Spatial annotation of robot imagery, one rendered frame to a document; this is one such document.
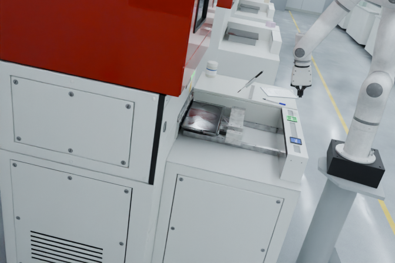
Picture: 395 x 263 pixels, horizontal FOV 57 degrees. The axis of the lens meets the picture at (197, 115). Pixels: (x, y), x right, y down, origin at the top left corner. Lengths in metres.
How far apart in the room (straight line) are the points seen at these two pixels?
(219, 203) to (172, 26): 0.89
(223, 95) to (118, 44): 0.99
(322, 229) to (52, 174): 1.40
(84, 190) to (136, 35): 0.73
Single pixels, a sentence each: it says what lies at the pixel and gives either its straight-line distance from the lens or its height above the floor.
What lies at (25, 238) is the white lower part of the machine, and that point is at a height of 0.34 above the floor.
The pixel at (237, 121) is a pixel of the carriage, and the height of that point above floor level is 0.88.
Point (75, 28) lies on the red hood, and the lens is 1.39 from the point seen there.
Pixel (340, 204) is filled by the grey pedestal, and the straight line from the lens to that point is 2.05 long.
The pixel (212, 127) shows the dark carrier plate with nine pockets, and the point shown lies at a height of 0.90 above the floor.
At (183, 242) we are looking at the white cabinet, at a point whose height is 0.36.
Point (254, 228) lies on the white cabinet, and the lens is 1.85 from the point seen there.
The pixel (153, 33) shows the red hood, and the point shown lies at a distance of 1.28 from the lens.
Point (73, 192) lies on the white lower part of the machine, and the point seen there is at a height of 0.69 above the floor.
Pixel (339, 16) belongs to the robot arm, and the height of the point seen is 1.54.
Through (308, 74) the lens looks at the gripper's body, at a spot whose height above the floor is 1.23.
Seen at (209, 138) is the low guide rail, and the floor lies 0.84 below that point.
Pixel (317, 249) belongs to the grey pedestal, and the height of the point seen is 0.34.
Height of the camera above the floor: 1.74
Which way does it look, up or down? 25 degrees down
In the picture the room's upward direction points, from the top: 10 degrees clockwise
